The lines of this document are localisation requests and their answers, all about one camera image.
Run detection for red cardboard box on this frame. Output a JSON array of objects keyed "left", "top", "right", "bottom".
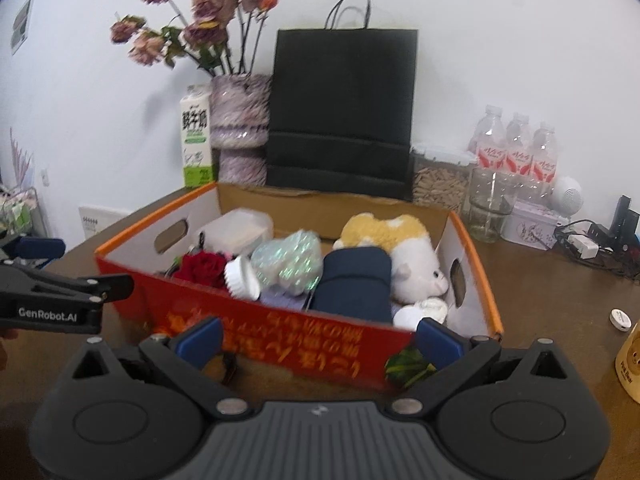
[{"left": 94, "top": 183, "right": 504, "bottom": 390}]

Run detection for water bottle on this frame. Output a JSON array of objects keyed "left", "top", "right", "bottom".
[
  {"left": 530, "top": 122, "right": 558, "bottom": 194},
  {"left": 469, "top": 105, "right": 506, "bottom": 170},
  {"left": 506, "top": 113, "right": 533, "bottom": 177}
]

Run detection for yellow bear mug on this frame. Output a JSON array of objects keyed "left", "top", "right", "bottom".
[{"left": 614, "top": 323, "right": 640, "bottom": 403}]

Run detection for milk carton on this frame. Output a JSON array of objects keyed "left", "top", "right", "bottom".
[{"left": 180, "top": 84, "right": 215, "bottom": 188}]

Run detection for water bottle middle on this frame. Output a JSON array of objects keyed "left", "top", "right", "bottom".
[{"left": 506, "top": 113, "right": 533, "bottom": 177}]

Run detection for purple fabric pouch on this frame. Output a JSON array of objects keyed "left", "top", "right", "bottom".
[{"left": 259, "top": 286, "right": 309, "bottom": 311}]

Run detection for white tissue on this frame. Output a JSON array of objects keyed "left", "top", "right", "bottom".
[{"left": 393, "top": 297, "right": 448, "bottom": 332}]

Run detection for dark navy zip case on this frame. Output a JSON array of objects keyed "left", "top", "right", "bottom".
[{"left": 309, "top": 247, "right": 392, "bottom": 324}]

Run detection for white yellow plush toy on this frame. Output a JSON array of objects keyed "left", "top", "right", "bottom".
[{"left": 333, "top": 212, "right": 449, "bottom": 306}]

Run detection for water bottle right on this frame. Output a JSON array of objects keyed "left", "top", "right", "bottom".
[{"left": 530, "top": 122, "right": 558, "bottom": 194}]

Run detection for small white round cap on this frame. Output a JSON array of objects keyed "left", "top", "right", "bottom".
[{"left": 608, "top": 309, "right": 632, "bottom": 333}]

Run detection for black stand device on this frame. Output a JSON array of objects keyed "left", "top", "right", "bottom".
[{"left": 587, "top": 195, "right": 639, "bottom": 282}]

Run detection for clear glass cup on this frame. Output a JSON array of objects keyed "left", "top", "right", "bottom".
[{"left": 465, "top": 168, "right": 518, "bottom": 243}]

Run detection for water bottle left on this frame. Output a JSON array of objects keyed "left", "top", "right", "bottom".
[{"left": 469, "top": 105, "right": 506, "bottom": 170}]

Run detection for wire rack with items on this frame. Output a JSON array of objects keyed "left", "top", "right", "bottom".
[{"left": 1, "top": 185, "right": 48, "bottom": 237}]

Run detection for dried pink flowers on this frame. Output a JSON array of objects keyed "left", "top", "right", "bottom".
[{"left": 110, "top": 0, "right": 280, "bottom": 77}]

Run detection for black paper bag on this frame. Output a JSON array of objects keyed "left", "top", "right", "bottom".
[{"left": 266, "top": 6, "right": 419, "bottom": 200}]

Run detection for white charger with cables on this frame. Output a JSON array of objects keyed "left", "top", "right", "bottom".
[{"left": 553, "top": 219, "right": 616, "bottom": 271}]

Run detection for translucent plastic box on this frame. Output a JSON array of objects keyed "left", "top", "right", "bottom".
[{"left": 194, "top": 208, "right": 273, "bottom": 256}]

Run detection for white round brush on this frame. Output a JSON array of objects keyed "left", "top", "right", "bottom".
[{"left": 224, "top": 256, "right": 262, "bottom": 301}]

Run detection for purple ceramic vase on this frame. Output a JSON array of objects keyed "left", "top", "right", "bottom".
[{"left": 210, "top": 74, "right": 271, "bottom": 186}]

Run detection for jar of seeds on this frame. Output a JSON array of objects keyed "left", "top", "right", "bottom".
[{"left": 411, "top": 143, "right": 477, "bottom": 212}]

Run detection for left hand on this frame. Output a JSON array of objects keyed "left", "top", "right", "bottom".
[{"left": 0, "top": 327, "right": 21, "bottom": 373}]

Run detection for iridescent bundle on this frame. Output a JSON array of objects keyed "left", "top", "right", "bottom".
[{"left": 250, "top": 230, "right": 323, "bottom": 296}]

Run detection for red rose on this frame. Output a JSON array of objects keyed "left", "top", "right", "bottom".
[{"left": 172, "top": 252, "right": 228, "bottom": 289}]

